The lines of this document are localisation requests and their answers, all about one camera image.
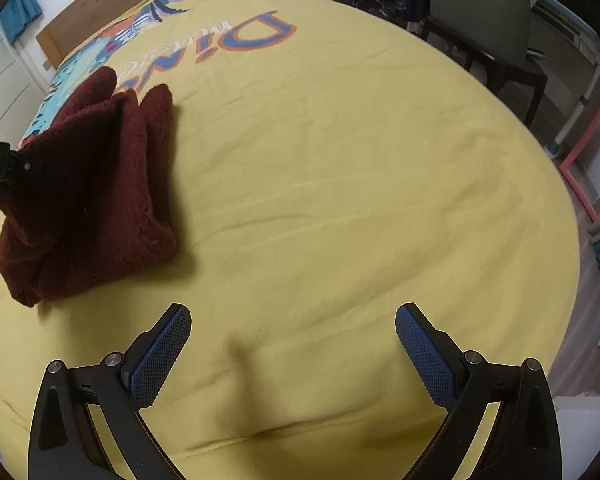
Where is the dark red knit sweater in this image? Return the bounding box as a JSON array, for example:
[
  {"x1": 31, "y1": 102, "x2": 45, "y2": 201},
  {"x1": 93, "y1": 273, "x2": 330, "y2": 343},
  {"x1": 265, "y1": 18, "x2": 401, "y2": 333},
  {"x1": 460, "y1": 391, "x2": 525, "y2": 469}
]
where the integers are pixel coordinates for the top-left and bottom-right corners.
[{"x1": 0, "y1": 66, "x2": 178, "y2": 307}]

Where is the white wardrobe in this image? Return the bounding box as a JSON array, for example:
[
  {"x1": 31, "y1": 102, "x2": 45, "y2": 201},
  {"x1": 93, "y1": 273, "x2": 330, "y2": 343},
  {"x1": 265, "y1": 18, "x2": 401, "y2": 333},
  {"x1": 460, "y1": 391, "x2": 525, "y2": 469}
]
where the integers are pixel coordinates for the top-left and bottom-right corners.
[{"x1": 0, "y1": 27, "x2": 43, "y2": 148}]

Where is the teal curtain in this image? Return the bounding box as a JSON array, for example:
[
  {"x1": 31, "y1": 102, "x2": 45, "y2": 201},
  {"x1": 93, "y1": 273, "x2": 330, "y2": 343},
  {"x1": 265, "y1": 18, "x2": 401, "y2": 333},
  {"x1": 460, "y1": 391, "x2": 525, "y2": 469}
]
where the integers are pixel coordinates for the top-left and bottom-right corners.
[{"x1": 0, "y1": 0, "x2": 43, "y2": 44}]

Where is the yellow dinosaur bedspread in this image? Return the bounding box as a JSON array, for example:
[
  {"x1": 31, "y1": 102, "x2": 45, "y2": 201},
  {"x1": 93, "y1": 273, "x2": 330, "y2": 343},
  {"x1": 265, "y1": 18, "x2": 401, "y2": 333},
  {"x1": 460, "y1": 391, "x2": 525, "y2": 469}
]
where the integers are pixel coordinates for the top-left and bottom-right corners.
[{"x1": 0, "y1": 0, "x2": 579, "y2": 479}]

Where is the black backpack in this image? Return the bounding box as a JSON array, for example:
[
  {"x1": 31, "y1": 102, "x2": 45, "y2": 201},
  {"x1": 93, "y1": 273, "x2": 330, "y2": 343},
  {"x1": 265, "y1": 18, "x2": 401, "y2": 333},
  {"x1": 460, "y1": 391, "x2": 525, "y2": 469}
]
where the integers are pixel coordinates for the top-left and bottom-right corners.
[{"x1": 344, "y1": 0, "x2": 406, "y2": 29}]

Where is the grey desk chair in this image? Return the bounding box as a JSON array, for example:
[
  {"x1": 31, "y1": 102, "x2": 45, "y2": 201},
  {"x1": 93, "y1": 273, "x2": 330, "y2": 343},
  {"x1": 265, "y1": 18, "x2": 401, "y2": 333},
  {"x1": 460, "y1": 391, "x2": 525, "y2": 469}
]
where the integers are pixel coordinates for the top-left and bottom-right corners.
[{"x1": 420, "y1": 0, "x2": 547, "y2": 126}]

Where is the white desk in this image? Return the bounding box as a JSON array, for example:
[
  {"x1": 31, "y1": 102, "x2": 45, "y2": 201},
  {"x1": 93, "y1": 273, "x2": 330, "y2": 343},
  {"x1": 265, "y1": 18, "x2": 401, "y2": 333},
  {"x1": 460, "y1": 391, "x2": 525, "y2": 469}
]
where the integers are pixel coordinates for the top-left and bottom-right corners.
[{"x1": 530, "y1": 0, "x2": 600, "y2": 157}]

